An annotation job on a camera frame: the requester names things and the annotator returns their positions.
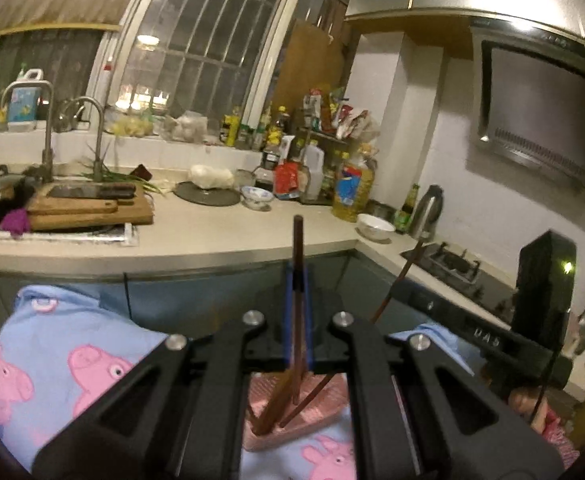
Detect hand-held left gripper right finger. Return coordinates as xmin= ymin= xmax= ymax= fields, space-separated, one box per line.
xmin=299 ymin=266 xmax=566 ymax=480

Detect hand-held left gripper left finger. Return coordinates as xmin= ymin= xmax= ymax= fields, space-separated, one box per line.
xmin=32 ymin=262 xmax=298 ymax=480

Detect brown wooden chopstick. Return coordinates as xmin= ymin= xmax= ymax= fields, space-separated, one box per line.
xmin=251 ymin=371 xmax=295 ymax=436
xmin=290 ymin=215 xmax=306 ymax=408

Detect pink perforated plastic basket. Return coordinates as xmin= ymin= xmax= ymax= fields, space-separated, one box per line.
xmin=242 ymin=372 xmax=348 ymax=453

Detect dark thin chopstick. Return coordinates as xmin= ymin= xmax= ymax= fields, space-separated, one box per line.
xmin=278 ymin=241 xmax=427 ymax=429

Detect person's right hand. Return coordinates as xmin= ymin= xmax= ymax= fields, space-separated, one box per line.
xmin=508 ymin=385 xmax=548 ymax=424

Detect black gas stove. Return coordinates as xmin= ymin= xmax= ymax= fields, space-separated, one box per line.
xmin=399 ymin=240 xmax=518 ymax=322

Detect blue patterned white bowl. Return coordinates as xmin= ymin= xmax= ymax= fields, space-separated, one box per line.
xmin=241 ymin=185 xmax=274 ymax=211

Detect red packet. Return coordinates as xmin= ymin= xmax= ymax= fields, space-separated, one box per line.
xmin=274 ymin=162 xmax=301 ymax=197

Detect large yellow oil bottle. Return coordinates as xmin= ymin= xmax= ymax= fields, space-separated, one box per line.
xmin=332 ymin=145 xmax=377 ymax=224

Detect green glass bottle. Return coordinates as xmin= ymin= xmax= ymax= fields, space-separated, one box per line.
xmin=395 ymin=183 xmax=420 ymax=235

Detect white plastic jug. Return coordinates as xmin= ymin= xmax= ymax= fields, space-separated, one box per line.
xmin=302 ymin=141 xmax=326 ymax=202

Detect round grey board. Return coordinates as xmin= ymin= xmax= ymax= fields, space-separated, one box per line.
xmin=174 ymin=180 xmax=242 ymax=208

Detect steel thermos kettle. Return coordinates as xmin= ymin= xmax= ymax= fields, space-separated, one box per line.
xmin=409 ymin=185 xmax=444 ymax=240

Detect white plastic bag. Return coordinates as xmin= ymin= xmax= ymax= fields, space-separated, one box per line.
xmin=188 ymin=164 xmax=236 ymax=191

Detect dark sauce bottle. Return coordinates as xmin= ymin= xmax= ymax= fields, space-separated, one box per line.
xmin=261 ymin=130 xmax=286 ymax=171

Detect steel range hood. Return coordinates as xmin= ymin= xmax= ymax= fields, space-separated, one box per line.
xmin=467 ymin=15 xmax=585 ymax=207

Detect large wooden cutting board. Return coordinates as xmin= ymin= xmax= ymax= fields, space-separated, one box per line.
xmin=27 ymin=194 xmax=154 ymax=234

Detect shelf of seasoning packets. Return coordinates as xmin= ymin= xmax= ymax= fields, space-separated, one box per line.
xmin=299 ymin=87 xmax=381 ymax=144

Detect clear plastic bag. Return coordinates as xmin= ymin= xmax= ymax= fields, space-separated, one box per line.
xmin=165 ymin=110 xmax=208 ymax=144

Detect green onions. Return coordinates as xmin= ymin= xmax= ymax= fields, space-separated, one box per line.
xmin=80 ymin=159 xmax=174 ymax=196

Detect cartoon pig printed blanket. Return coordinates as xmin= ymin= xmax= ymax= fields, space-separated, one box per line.
xmin=0 ymin=285 xmax=473 ymax=480

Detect black cleaver knife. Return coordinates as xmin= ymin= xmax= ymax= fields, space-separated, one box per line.
xmin=47 ymin=182 xmax=138 ymax=201

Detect small wooden cutting board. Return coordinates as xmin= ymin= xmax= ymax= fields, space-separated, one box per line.
xmin=27 ymin=195 xmax=120 ymax=216

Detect pale yellow produce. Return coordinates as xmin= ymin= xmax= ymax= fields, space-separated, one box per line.
xmin=110 ymin=115 xmax=156 ymax=139

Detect leaning wooden board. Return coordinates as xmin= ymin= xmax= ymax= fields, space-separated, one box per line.
xmin=272 ymin=20 xmax=346 ymax=122

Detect gooseneck steel faucet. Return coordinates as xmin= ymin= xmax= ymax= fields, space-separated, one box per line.
xmin=65 ymin=96 xmax=108 ymax=181

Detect barred window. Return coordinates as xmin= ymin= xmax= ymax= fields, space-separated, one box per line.
xmin=107 ymin=0 xmax=353 ymax=113

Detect purple cloth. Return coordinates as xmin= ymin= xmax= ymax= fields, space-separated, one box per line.
xmin=0 ymin=207 xmax=34 ymax=239

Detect square steel faucet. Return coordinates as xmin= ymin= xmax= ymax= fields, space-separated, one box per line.
xmin=1 ymin=80 xmax=56 ymax=184

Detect white detergent jug blue label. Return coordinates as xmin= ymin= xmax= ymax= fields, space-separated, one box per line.
xmin=6 ymin=67 xmax=43 ymax=133

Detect black cable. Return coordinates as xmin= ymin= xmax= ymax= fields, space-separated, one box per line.
xmin=529 ymin=352 xmax=559 ymax=428

